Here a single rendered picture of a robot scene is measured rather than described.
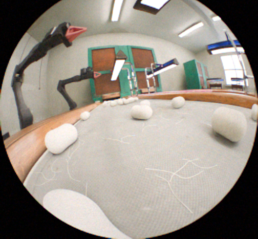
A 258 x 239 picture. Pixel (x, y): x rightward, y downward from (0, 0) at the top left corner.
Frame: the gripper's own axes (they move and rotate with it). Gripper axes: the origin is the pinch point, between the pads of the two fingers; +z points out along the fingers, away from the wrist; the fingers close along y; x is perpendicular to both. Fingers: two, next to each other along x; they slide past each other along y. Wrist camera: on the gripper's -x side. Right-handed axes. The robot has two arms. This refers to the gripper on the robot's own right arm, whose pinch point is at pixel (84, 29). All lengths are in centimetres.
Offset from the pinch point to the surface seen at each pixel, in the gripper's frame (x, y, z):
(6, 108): -1, 23, -197
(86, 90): -5, 181, -54
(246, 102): 30, -26, 30
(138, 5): 2.1, -11.9, 16.6
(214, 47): -2, -15, 72
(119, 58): 2.0, 25.2, 16.5
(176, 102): 30.7, -12.4, 19.2
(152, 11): 1.8, -11.2, 21.5
